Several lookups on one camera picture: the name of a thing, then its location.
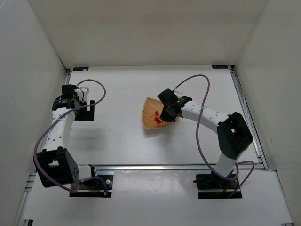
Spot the cherry sprig with green leaves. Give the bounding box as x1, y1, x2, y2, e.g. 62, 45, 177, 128
154, 117, 163, 124

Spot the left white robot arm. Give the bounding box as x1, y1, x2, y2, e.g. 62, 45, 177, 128
35, 85, 95, 193

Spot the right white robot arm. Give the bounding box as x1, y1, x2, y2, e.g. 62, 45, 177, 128
158, 89, 253, 182

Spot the woven triangular fruit basket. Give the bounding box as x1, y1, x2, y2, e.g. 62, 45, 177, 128
142, 97, 173, 129

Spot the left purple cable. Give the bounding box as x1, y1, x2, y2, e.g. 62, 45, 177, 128
33, 79, 106, 194

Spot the purple cable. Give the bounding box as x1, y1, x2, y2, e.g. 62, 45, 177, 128
173, 74, 255, 200
33, 79, 106, 194

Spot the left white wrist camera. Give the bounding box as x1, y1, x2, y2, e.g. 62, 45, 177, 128
76, 87, 89, 102

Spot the left dark corner bracket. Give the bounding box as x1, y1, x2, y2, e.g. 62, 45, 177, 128
73, 67, 89, 71

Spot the dark corner bracket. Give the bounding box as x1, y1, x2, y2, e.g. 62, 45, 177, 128
212, 65, 228, 69
73, 67, 89, 71

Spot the front aluminium frame rail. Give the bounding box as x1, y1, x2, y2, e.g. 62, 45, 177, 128
94, 164, 264, 171

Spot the aluminium frame rail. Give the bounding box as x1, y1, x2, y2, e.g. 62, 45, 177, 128
16, 69, 72, 226
94, 164, 264, 171
228, 65, 271, 171

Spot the right dark corner bracket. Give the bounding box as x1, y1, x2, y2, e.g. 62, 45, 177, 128
212, 65, 228, 69

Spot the right aluminium frame rail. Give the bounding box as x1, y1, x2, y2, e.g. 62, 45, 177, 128
228, 65, 271, 171

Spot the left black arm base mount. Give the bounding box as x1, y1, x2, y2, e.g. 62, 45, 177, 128
69, 165, 113, 198

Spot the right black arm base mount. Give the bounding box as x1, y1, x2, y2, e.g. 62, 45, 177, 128
193, 174, 243, 200

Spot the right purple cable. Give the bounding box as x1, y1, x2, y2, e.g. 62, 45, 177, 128
173, 74, 255, 200

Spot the left aluminium frame rail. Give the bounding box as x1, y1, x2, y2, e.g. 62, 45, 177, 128
16, 69, 72, 226

